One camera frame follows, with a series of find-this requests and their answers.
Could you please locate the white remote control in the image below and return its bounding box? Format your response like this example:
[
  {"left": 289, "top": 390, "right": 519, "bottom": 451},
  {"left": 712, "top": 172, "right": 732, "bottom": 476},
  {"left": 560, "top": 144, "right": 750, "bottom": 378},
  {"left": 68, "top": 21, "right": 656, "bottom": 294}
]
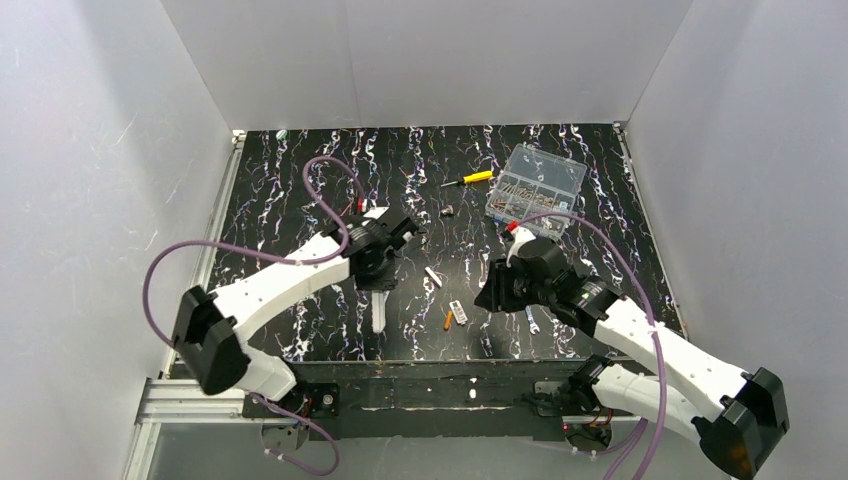
[{"left": 371, "top": 291, "right": 389, "bottom": 334}]

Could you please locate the remote battery cover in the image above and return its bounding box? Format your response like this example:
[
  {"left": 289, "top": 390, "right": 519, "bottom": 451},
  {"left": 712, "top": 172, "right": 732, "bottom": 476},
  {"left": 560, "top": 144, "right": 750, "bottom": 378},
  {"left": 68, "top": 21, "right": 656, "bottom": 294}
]
[{"left": 449, "top": 300, "right": 468, "bottom": 326}]

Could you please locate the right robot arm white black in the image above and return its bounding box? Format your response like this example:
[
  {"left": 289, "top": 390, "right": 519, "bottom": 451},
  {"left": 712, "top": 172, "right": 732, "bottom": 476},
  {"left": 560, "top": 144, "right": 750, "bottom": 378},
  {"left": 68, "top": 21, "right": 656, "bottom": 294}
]
[{"left": 474, "top": 229, "right": 790, "bottom": 479}]

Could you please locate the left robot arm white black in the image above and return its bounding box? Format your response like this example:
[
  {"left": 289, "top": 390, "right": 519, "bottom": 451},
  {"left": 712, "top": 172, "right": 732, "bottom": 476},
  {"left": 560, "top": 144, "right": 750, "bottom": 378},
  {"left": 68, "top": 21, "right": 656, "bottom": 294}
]
[{"left": 172, "top": 207, "right": 419, "bottom": 401}]

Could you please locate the silver open-end wrench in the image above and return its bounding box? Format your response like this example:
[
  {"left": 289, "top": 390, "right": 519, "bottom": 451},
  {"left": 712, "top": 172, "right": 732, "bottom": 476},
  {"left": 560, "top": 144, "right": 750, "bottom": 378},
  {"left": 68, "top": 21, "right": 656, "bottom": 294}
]
[{"left": 525, "top": 306, "right": 540, "bottom": 335}]

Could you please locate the clear plastic screw box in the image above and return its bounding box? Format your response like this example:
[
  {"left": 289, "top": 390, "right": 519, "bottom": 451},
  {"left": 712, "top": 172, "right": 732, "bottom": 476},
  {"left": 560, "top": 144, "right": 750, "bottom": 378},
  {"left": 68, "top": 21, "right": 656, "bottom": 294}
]
[{"left": 485, "top": 145, "right": 587, "bottom": 224}]

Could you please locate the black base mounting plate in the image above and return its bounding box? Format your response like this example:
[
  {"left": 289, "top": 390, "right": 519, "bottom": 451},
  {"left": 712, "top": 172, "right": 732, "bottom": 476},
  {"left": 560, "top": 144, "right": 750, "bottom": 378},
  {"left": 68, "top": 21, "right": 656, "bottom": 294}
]
[{"left": 274, "top": 360, "right": 614, "bottom": 441}]

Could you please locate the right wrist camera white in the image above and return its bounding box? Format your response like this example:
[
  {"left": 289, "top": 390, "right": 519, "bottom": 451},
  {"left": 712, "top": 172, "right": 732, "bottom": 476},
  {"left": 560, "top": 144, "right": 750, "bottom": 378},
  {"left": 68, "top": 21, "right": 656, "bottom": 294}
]
[{"left": 502, "top": 222, "right": 536, "bottom": 264}]

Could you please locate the yellow handled screwdriver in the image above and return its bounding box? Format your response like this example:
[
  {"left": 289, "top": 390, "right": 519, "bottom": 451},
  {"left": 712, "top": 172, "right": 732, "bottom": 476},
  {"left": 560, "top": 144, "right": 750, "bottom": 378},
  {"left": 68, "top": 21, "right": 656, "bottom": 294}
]
[{"left": 441, "top": 170, "right": 494, "bottom": 188}]

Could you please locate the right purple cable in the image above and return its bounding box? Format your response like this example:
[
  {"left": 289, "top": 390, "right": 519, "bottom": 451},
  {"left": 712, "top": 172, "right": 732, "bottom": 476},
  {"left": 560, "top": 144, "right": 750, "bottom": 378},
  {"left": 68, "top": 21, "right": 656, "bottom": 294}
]
[{"left": 513, "top": 210, "right": 668, "bottom": 480}]

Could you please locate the aluminium frame rail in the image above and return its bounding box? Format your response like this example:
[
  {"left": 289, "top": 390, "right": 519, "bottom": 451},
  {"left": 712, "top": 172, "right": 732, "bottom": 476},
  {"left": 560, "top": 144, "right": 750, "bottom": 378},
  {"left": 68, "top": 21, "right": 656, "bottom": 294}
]
[{"left": 123, "top": 130, "right": 247, "bottom": 479}]

